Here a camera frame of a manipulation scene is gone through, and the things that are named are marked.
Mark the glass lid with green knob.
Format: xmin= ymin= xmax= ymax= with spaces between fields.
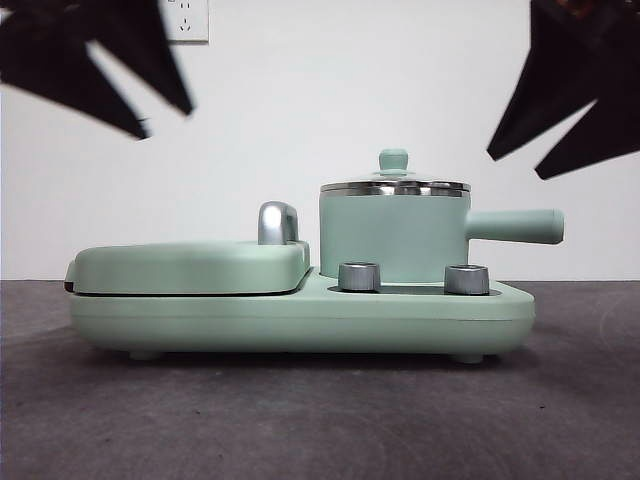
xmin=319 ymin=147 xmax=472 ymax=195

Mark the silver control knob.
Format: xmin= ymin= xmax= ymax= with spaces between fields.
xmin=443 ymin=263 xmax=491 ymax=296
xmin=337 ymin=260 xmax=382 ymax=292

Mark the green breakfast machine base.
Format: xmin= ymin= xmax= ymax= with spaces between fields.
xmin=67 ymin=266 xmax=535 ymax=362

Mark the white wall socket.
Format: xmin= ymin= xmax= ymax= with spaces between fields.
xmin=167 ymin=0 xmax=210 ymax=44

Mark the green griddle cover, silver handle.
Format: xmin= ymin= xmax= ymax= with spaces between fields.
xmin=63 ymin=201 xmax=312 ymax=297

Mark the green pot with straight handle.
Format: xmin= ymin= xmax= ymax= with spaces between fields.
xmin=317 ymin=185 xmax=566 ymax=281

